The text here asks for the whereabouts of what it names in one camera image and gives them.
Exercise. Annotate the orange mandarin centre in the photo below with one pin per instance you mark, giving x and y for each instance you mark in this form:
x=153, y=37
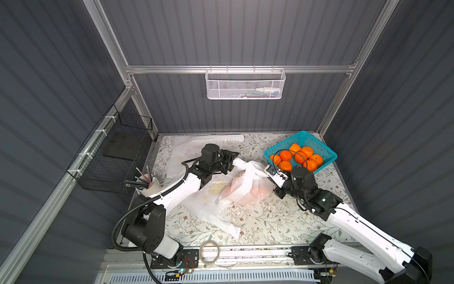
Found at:
x=300, y=157

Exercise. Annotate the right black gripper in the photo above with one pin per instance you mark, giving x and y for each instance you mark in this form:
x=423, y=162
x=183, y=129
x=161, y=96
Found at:
x=280, y=188

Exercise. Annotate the black wire wall basket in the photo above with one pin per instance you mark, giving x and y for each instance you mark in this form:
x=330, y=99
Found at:
x=118, y=147

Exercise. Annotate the clear plastic bag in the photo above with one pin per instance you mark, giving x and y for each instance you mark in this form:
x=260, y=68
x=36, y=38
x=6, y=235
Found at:
x=206, y=205

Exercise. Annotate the orange mandarin left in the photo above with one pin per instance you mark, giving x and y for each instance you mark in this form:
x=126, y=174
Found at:
x=285, y=155

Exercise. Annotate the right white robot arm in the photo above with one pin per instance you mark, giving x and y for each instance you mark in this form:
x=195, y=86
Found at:
x=386, y=259

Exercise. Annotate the orange mandarin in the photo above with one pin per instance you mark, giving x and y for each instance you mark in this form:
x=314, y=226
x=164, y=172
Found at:
x=300, y=157
x=311, y=165
x=318, y=159
x=294, y=148
x=285, y=155

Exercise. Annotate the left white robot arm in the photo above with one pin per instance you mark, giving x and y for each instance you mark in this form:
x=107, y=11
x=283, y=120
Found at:
x=142, y=228

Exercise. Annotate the orange mandarin front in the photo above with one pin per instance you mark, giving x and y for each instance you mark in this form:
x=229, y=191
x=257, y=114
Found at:
x=311, y=165

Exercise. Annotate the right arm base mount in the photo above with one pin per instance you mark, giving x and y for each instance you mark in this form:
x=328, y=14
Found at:
x=302, y=255

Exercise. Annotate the cartoon printed plastic bag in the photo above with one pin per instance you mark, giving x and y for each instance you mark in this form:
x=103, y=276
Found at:
x=250, y=186

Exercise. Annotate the white pen cup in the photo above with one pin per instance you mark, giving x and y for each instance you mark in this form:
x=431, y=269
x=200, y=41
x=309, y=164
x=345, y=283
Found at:
x=143, y=182

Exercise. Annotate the white plastic bag rear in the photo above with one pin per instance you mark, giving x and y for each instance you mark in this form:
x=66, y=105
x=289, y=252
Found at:
x=190, y=147

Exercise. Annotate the orange mandarin top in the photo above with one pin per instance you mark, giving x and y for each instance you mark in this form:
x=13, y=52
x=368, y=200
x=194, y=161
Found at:
x=294, y=148

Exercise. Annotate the white wire wall basket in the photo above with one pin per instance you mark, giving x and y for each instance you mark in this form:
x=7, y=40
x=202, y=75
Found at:
x=245, y=83

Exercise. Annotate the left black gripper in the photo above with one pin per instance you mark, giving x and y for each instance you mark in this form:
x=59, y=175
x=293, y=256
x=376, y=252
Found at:
x=229, y=161

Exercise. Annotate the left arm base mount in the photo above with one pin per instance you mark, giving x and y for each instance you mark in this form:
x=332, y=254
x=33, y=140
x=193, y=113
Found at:
x=186, y=258

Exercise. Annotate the orange mandarin right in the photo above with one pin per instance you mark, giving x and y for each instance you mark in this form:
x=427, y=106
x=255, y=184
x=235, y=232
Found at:
x=318, y=159

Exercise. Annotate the teal plastic basket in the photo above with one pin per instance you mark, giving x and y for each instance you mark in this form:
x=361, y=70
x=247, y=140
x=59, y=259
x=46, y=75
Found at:
x=304, y=138

